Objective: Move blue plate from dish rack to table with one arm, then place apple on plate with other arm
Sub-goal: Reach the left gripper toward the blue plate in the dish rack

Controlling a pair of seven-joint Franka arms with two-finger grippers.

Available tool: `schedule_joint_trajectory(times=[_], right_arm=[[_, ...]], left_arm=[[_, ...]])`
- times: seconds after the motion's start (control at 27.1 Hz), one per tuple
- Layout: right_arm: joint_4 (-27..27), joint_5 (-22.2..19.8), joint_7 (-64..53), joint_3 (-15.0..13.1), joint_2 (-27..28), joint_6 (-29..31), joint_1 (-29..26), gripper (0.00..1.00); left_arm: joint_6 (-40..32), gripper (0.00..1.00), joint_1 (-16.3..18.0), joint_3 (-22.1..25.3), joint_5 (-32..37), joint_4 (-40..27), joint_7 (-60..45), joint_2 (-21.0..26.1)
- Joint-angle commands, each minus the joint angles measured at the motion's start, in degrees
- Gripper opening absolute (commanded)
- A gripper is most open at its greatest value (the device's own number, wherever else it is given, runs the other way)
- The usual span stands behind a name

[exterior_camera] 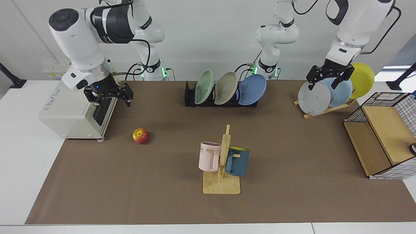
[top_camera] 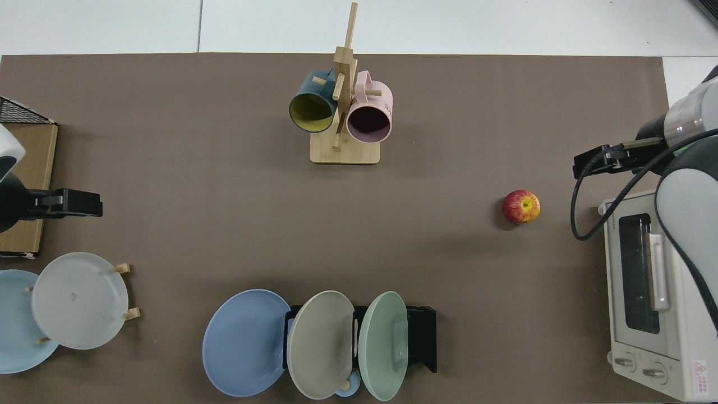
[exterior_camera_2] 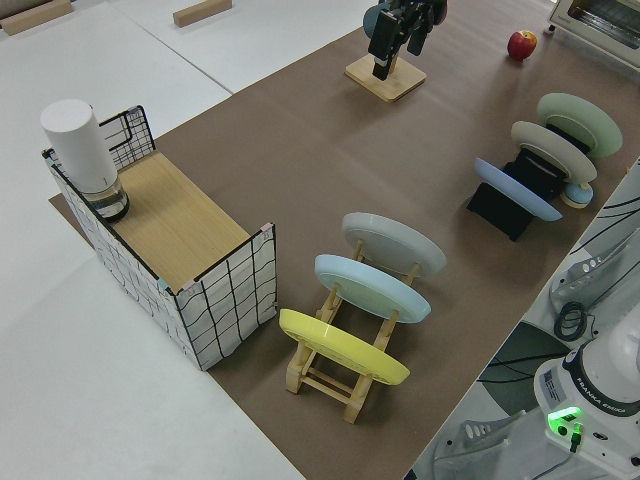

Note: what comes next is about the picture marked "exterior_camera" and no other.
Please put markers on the black dish rack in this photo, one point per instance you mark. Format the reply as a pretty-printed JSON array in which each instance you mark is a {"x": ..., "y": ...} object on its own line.
[{"x": 189, "y": 96}]

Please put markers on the pale toaster oven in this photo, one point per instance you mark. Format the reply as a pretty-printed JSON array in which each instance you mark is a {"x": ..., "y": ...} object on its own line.
[{"x": 65, "y": 113}]

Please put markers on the small black round object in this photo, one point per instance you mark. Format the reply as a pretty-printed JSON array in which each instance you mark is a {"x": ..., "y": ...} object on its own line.
[{"x": 413, "y": 149}]

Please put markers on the pale grey plate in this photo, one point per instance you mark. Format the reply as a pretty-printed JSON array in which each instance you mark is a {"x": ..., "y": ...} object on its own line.
[{"x": 313, "y": 99}]

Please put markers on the black stand foot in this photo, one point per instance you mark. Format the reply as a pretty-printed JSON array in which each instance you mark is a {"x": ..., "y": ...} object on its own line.
[
  {"x": 395, "y": 85},
  {"x": 17, "y": 83}
]

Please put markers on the wooden plate rack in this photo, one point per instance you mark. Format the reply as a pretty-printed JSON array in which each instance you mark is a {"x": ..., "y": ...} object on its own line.
[{"x": 317, "y": 113}]

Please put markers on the red yellow apple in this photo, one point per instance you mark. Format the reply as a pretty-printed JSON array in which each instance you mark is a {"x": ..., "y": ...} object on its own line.
[{"x": 140, "y": 136}]

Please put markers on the pale green plate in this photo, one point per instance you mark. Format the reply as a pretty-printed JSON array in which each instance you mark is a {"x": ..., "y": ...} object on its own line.
[{"x": 204, "y": 87}]

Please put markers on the pink mug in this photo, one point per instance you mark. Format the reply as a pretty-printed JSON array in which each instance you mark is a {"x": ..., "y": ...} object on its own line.
[{"x": 208, "y": 157}]

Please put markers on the yellow plate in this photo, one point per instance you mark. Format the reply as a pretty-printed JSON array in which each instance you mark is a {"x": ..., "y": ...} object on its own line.
[{"x": 362, "y": 79}]

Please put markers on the dark teal mug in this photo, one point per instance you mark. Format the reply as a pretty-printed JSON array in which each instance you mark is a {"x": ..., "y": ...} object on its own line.
[{"x": 239, "y": 164}]

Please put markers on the light blue plate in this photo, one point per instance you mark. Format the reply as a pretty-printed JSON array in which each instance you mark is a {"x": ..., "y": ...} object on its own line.
[{"x": 341, "y": 94}]

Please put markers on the wooden mug stand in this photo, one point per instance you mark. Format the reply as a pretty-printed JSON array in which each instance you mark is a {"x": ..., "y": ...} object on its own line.
[{"x": 221, "y": 187}]

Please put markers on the beige plate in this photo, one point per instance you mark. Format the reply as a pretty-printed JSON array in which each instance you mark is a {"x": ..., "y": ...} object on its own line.
[{"x": 226, "y": 88}]

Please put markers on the white wall socket strip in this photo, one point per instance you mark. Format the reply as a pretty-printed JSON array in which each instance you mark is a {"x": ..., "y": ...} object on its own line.
[{"x": 55, "y": 69}]

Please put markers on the brown table cloth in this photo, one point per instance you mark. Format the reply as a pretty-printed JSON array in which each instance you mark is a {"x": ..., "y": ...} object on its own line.
[{"x": 162, "y": 182}]

